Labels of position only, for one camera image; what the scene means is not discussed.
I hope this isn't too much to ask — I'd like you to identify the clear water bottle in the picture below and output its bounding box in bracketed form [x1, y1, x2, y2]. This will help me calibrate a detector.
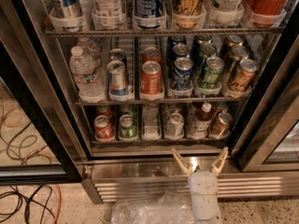
[77, 37, 102, 68]
[69, 46, 106, 103]

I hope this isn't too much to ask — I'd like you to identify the bottom front bronze can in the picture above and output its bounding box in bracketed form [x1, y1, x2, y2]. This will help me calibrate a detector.
[210, 112, 233, 136]

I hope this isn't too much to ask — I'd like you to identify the rear blue soda can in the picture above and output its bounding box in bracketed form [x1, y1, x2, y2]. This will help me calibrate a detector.
[167, 35, 186, 52]

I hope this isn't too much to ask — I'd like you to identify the bottom front green can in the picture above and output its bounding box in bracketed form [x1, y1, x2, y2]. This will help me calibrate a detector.
[119, 114, 136, 139]

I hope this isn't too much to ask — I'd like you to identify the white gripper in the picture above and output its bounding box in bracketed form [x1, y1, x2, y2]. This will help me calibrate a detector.
[172, 147, 228, 196]

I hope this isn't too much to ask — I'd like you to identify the rear green soda can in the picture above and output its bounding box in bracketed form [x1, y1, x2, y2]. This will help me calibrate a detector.
[193, 35, 212, 49]

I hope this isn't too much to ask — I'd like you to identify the wire shelf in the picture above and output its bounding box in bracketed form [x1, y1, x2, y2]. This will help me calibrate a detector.
[45, 25, 285, 37]
[75, 96, 248, 106]

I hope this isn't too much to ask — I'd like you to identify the front orange soda can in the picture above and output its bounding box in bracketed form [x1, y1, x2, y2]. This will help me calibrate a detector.
[140, 61, 162, 95]

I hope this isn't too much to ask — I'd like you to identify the orange soda can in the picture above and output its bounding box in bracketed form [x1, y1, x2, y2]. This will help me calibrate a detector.
[141, 47, 162, 63]
[140, 61, 162, 95]

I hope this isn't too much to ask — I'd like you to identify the red cola bottle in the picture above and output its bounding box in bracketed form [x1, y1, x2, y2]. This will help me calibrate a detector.
[245, 0, 287, 27]

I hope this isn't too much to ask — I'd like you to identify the bottom front red can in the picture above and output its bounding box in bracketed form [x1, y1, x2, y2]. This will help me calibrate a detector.
[93, 115, 114, 139]

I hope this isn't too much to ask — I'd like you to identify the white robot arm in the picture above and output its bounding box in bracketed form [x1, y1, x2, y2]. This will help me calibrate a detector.
[172, 147, 228, 224]

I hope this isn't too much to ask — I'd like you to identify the top wire shelf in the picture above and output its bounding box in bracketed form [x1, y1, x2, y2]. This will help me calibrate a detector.
[45, 25, 285, 37]

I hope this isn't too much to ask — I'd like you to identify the left fridge glass door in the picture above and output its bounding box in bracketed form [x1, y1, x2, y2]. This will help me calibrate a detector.
[0, 44, 82, 186]

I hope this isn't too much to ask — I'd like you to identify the bottom silver can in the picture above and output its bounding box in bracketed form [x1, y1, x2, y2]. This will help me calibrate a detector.
[165, 113, 184, 139]

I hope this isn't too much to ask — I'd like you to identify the blue soda can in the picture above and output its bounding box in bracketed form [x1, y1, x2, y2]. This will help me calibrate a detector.
[171, 44, 191, 61]
[167, 35, 186, 52]
[170, 57, 193, 91]

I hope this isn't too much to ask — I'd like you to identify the top blue white can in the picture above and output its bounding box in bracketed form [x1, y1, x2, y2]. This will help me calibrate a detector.
[51, 0, 82, 19]

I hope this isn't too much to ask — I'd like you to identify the front blue soda can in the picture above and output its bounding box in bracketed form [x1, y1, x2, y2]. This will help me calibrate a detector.
[170, 57, 193, 91]

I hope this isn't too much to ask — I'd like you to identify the middle green soda can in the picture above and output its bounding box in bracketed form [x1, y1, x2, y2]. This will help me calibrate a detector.
[196, 43, 218, 65]

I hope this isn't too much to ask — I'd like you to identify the middle gold soda can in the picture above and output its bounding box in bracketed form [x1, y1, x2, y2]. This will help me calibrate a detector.
[224, 45, 249, 70]

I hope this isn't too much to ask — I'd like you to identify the middle wire shelf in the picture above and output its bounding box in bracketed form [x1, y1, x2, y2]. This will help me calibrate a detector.
[75, 96, 248, 106]

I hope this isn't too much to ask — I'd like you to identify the brown drink plastic bottle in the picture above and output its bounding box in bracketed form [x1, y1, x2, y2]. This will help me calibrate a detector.
[187, 103, 212, 140]

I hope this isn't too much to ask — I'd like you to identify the top gold can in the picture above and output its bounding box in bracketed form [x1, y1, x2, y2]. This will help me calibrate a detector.
[172, 0, 204, 29]

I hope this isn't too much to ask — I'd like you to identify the rear orange soda can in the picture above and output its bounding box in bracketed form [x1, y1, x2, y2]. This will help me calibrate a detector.
[141, 47, 162, 63]

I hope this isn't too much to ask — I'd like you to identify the red can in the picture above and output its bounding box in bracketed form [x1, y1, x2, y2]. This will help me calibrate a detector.
[96, 105, 112, 117]
[93, 115, 114, 139]

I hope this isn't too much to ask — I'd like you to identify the right fridge glass door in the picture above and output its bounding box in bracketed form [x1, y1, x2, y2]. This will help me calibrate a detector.
[232, 41, 299, 173]

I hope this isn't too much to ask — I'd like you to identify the front clear water bottle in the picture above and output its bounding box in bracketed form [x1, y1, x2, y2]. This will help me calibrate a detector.
[69, 46, 106, 103]

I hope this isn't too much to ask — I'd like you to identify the clear plastic bin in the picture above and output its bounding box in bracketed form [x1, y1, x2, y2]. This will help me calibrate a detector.
[111, 192, 195, 224]

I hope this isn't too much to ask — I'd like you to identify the front green soda can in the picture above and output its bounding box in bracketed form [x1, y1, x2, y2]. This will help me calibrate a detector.
[197, 57, 224, 90]

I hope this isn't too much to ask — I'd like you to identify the rear gold soda can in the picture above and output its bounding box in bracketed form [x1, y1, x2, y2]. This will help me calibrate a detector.
[220, 35, 244, 57]

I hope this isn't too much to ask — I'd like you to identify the steel fridge base grille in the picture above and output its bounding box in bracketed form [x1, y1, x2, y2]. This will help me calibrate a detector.
[81, 158, 299, 203]

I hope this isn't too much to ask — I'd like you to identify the bottom rear green can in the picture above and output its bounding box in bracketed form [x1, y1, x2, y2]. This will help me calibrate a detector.
[121, 105, 136, 117]

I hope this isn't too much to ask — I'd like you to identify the bottom rear red can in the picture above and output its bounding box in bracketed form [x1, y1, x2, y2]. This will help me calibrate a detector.
[96, 105, 112, 117]

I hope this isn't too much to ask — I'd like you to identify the top white label bottle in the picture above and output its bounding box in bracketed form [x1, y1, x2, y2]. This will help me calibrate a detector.
[93, 0, 126, 29]

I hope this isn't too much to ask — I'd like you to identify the green soda can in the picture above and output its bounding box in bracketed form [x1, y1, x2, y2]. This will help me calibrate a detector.
[197, 57, 224, 90]
[196, 43, 218, 65]
[193, 35, 212, 49]

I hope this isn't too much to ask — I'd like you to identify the front gold soda can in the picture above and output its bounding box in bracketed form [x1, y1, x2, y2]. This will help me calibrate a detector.
[227, 59, 259, 92]

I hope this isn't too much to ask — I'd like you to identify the rear clear water bottle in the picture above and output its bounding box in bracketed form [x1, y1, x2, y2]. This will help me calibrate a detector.
[77, 37, 102, 68]

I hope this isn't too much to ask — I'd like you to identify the black floor cable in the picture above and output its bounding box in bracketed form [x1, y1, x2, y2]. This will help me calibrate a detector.
[0, 98, 56, 224]

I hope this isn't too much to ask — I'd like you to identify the gold soda can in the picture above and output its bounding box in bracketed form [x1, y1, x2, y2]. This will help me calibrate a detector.
[227, 59, 259, 92]
[224, 45, 249, 70]
[220, 35, 244, 57]

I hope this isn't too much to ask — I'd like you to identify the middle blue soda can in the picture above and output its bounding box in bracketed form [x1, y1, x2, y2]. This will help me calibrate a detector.
[171, 44, 191, 61]

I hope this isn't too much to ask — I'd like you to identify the top blue patterned can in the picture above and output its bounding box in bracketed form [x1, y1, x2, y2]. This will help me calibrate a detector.
[135, 0, 163, 18]

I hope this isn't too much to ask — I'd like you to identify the bronze can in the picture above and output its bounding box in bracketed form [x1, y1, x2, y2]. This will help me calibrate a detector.
[210, 112, 233, 136]
[212, 102, 228, 116]

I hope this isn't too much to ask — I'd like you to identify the rear silver blue can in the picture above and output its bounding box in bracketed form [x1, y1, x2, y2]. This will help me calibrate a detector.
[109, 49, 126, 63]

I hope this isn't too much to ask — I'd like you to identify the fridge glass door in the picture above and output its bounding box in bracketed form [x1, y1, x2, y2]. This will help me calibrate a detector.
[0, 44, 82, 186]
[232, 41, 299, 173]

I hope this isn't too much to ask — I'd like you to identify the bottom rear bronze can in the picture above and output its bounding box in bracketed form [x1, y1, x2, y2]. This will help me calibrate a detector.
[212, 102, 228, 116]

